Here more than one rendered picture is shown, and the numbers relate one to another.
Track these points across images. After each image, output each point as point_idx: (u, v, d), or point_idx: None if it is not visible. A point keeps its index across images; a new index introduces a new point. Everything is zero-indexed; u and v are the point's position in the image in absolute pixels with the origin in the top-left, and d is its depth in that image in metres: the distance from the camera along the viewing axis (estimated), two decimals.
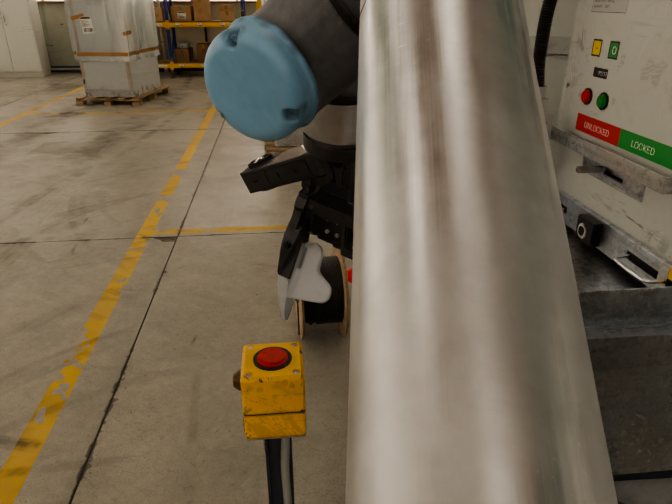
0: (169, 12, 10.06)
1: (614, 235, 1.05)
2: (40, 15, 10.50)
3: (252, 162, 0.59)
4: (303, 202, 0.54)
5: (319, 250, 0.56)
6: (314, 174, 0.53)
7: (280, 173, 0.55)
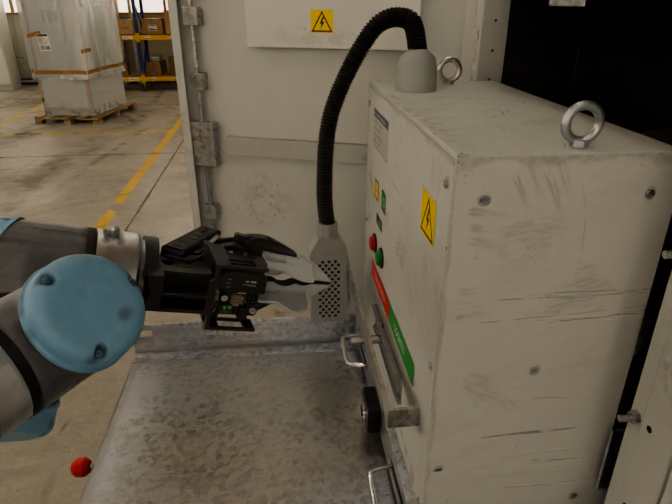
0: (140, 24, 9.86)
1: (385, 430, 0.85)
2: (10, 27, 10.30)
3: None
4: None
5: (257, 301, 0.60)
6: None
7: None
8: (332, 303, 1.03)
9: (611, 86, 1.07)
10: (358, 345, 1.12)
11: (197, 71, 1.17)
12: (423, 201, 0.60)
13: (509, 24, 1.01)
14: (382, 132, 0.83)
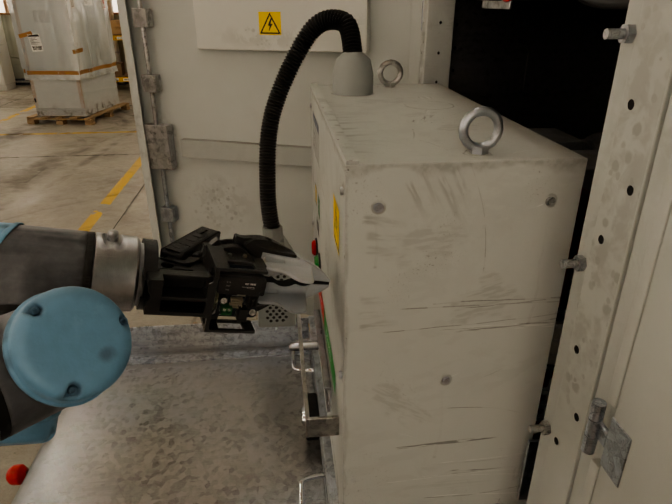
0: None
1: (321, 438, 0.83)
2: (5, 27, 10.29)
3: None
4: None
5: (257, 302, 0.60)
6: None
7: None
8: (279, 308, 1.02)
9: (563, 89, 1.06)
10: (309, 350, 1.11)
11: (149, 73, 1.16)
12: (334, 207, 0.59)
13: (457, 26, 1.00)
14: (316, 136, 0.82)
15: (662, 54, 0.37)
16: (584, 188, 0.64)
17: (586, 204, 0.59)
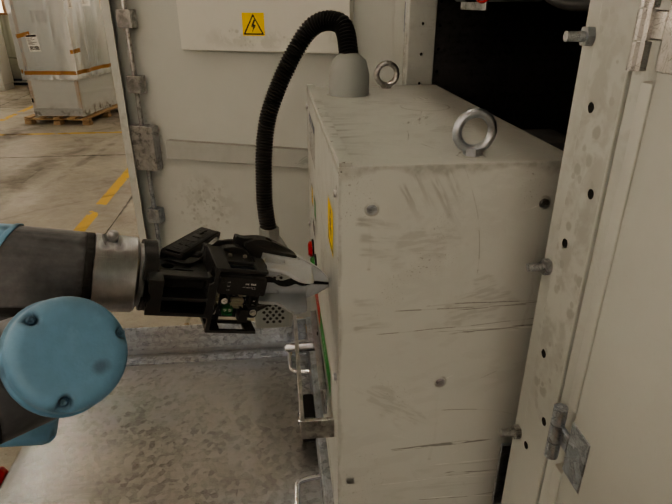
0: None
1: (317, 439, 0.83)
2: (3, 27, 10.29)
3: None
4: None
5: (258, 303, 0.60)
6: None
7: None
8: (276, 309, 1.02)
9: (547, 90, 1.06)
10: (306, 351, 1.11)
11: (133, 74, 1.16)
12: (328, 209, 0.59)
13: (440, 27, 0.99)
14: (312, 137, 0.81)
15: (619, 57, 0.37)
16: None
17: None
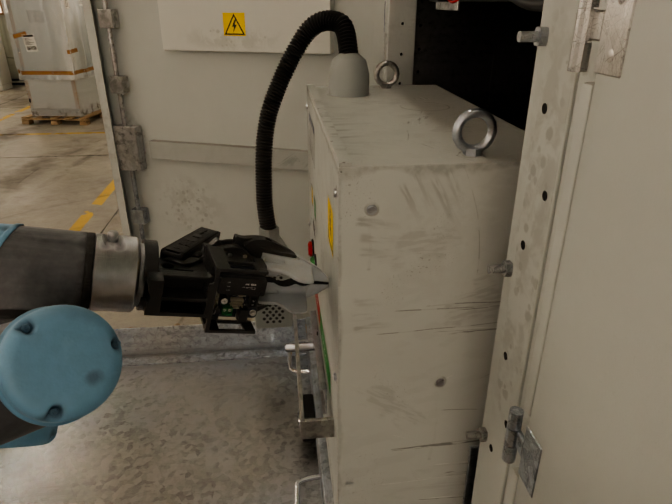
0: None
1: (317, 439, 0.83)
2: (1, 27, 10.28)
3: None
4: None
5: (258, 303, 0.60)
6: None
7: None
8: (276, 309, 1.02)
9: (530, 90, 1.06)
10: (306, 351, 1.11)
11: (116, 74, 1.15)
12: (328, 209, 0.59)
13: (420, 27, 0.99)
14: (312, 137, 0.81)
15: (568, 57, 0.37)
16: None
17: None
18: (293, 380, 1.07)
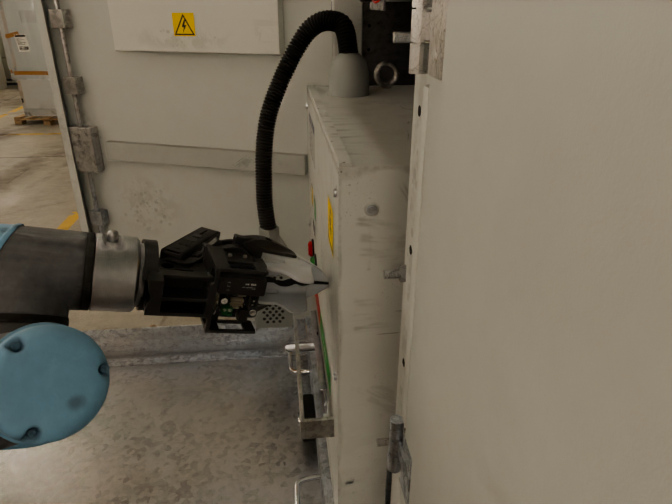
0: None
1: (317, 439, 0.83)
2: None
3: None
4: None
5: (258, 303, 0.60)
6: None
7: None
8: (276, 309, 1.02)
9: None
10: (306, 351, 1.11)
11: (70, 75, 1.15)
12: (328, 209, 0.59)
13: (369, 27, 0.98)
14: (312, 137, 0.81)
15: None
16: None
17: None
18: (245, 383, 1.06)
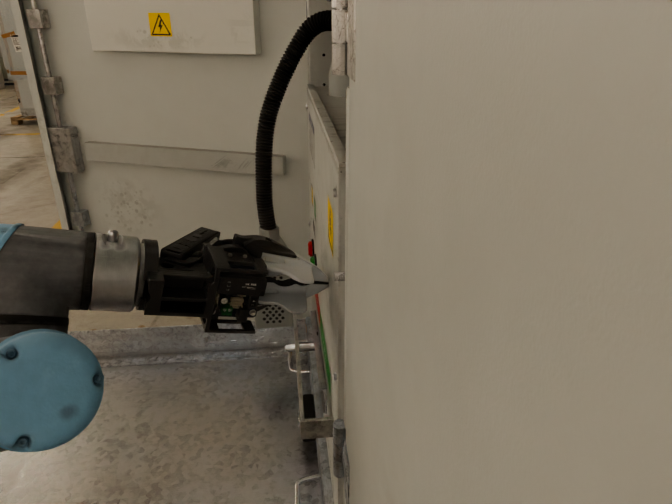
0: None
1: (317, 439, 0.83)
2: None
3: None
4: None
5: (258, 303, 0.60)
6: None
7: None
8: (276, 309, 1.02)
9: None
10: (306, 351, 1.11)
11: (48, 75, 1.14)
12: (328, 209, 0.59)
13: None
14: (312, 137, 0.81)
15: None
16: None
17: None
18: (222, 385, 1.05)
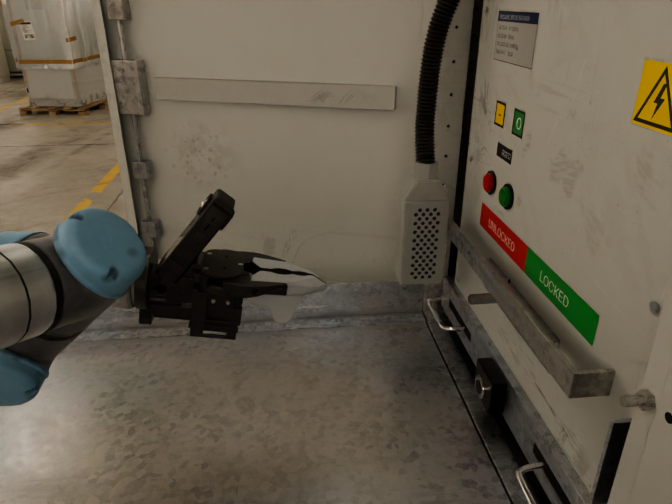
0: None
1: (519, 409, 0.68)
2: None
3: (210, 196, 0.60)
4: None
5: None
6: None
7: None
8: (427, 262, 0.87)
9: None
10: (446, 310, 0.96)
11: None
12: (647, 78, 0.43)
13: None
14: (519, 33, 0.66)
15: None
16: None
17: None
18: (327, 355, 0.89)
